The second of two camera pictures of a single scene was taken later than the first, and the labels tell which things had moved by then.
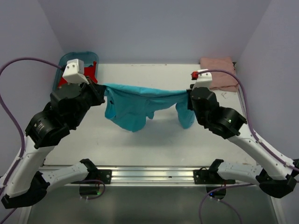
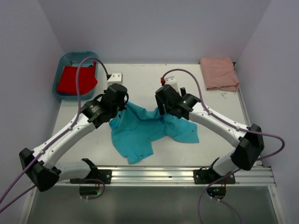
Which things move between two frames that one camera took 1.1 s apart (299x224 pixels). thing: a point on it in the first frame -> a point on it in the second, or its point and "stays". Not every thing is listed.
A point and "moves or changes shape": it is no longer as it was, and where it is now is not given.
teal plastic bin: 88,58 stays
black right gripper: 189,104 -> 161,105
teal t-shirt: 128,107 moves or changes shape
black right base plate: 204,176 stays
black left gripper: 96,90 -> 122,105
